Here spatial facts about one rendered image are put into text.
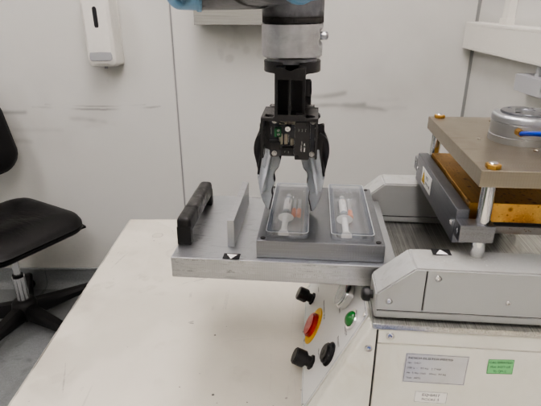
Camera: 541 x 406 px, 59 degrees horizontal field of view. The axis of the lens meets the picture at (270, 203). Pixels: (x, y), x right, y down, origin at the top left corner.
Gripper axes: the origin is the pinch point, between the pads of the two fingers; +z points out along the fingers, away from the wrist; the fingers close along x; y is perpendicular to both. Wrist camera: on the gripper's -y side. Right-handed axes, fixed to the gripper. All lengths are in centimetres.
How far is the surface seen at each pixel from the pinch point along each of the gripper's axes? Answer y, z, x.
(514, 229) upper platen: 10.1, -1.5, 27.5
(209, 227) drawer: 1.8, 4.2, -11.9
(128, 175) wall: -128, 46, -78
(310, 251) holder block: 10.0, 2.9, 3.1
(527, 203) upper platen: 9.7, -4.8, 28.6
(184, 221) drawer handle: 7.4, 0.5, -13.9
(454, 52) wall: -141, -6, 58
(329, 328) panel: 6.8, 17.4, 6.4
